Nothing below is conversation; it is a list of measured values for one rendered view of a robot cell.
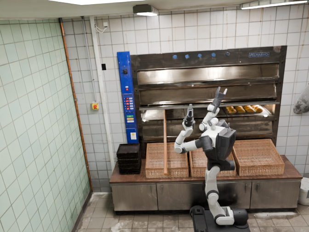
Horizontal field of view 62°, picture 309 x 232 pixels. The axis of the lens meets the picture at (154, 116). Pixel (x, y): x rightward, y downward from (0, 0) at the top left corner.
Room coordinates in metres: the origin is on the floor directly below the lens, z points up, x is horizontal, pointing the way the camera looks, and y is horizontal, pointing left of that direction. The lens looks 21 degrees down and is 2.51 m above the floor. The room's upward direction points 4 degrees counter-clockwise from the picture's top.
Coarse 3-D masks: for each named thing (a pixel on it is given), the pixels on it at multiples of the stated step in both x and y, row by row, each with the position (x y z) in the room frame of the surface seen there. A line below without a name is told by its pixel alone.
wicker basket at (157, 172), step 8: (152, 144) 3.29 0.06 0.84; (160, 144) 3.28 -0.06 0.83; (168, 144) 3.27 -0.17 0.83; (152, 152) 3.26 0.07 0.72; (160, 152) 3.24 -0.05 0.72; (168, 152) 3.24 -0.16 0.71; (176, 152) 3.22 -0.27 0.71; (152, 160) 3.23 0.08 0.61; (168, 160) 3.21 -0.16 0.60; (176, 160) 3.20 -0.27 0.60; (184, 160) 3.19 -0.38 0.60; (152, 168) 2.83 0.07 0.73; (160, 168) 2.82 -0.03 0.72; (168, 168) 2.81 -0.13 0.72; (176, 168) 2.80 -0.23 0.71; (184, 168) 2.79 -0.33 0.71; (152, 176) 2.83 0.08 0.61; (160, 176) 2.82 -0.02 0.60; (168, 176) 2.81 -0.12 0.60; (176, 176) 2.80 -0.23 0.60; (184, 176) 2.79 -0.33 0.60
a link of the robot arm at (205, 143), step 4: (196, 140) 2.26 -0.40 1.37; (200, 140) 2.23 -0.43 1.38; (204, 140) 2.21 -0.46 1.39; (208, 140) 2.21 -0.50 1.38; (196, 144) 2.23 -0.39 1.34; (200, 144) 2.21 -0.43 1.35; (204, 144) 2.19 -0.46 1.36; (208, 144) 2.19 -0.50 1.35; (204, 148) 2.18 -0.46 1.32; (208, 148) 2.16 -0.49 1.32
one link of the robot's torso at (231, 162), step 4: (208, 160) 2.37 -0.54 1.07; (212, 160) 2.35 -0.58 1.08; (216, 160) 2.35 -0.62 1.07; (220, 160) 2.34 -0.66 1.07; (224, 160) 2.34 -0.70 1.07; (228, 160) 2.40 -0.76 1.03; (232, 160) 2.41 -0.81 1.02; (208, 164) 2.38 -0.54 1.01; (224, 164) 2.34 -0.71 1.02; (228, 164) 2.34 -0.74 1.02; (232, 164) 2.36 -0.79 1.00; (208, 168) 2.37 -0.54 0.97; (224, 168) 2.35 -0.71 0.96; (228, 168) 2.34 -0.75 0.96; (232, 168) 2.34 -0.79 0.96
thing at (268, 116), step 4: (224, 116) 3.29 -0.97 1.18; (228, 116) 3.28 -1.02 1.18; (232, 116) 3.27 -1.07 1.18; (236, 116) 3.26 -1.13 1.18; (240, 116) 3.25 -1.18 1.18; (244, 116) 3.24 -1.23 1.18; (248, 116) 3.23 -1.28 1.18; (252, 116) 3.22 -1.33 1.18; (256, 116) 3.21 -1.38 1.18; (260, 116) 3.21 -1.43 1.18; (264, 116) 3.20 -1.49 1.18; (268, 116) 3.20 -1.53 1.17; (272, 116) 3.19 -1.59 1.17; (144, 120) 3.37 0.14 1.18; (148, 120) 3.36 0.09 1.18; (152, 120) 3.35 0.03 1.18; (156, 120) 3.34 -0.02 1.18; (160, 120) 3.33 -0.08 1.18; (168, 120) 3.31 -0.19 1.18; (172, 120) 3.30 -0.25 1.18; (176, 120) 3.29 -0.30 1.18; (180, 120) 3.29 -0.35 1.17; (196, 120) 3.27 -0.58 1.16; (200, 120) 3.27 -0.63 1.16; (228, 120) 3.24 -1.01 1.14; (232, 120) 3.23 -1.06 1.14
